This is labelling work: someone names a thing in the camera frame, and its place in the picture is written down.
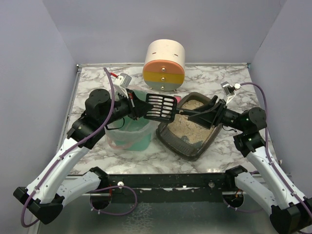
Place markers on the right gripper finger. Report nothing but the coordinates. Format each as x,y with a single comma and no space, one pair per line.
209,107
205,119

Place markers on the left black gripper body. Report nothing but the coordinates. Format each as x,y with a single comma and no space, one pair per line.
132,104

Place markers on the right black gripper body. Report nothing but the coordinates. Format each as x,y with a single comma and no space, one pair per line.
220,111

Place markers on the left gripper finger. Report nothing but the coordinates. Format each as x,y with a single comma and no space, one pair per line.
140,109
133,99

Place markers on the black slotted litter scoop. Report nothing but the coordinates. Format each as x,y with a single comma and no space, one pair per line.
165,108

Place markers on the dark litter box tray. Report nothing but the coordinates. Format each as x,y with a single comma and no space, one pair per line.
185,138

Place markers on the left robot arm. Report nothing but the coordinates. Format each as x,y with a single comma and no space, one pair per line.
47,195

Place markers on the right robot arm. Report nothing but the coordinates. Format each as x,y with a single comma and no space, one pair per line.
288,208

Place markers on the round three-drawer storage box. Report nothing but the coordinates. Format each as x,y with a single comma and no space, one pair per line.
164,67

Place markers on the clear plastic bag liner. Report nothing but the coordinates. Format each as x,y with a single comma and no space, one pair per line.
146,131

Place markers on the green bucket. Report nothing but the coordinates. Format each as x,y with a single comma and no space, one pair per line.
136,139

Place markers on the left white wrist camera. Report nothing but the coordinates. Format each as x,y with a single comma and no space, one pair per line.
121,83

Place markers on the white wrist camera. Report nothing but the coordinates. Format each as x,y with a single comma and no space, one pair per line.
229,91
121,83

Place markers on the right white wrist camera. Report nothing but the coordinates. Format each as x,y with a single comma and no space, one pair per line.
229,91

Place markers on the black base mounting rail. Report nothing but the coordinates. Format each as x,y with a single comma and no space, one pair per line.
167,188

